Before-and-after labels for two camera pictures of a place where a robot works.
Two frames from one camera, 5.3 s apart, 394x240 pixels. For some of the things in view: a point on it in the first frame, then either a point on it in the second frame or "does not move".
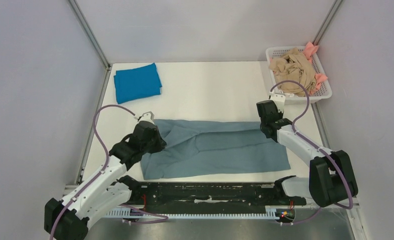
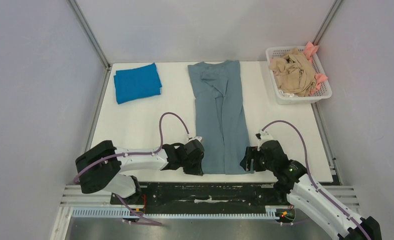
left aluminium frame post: [90, 33] does not move
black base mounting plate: [146, 195] does not move
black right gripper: [265, 128] → [250, 159]
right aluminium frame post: [336, 4] does not move
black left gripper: [161, 143] → [197, 170]
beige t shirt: [292, 65] does not move
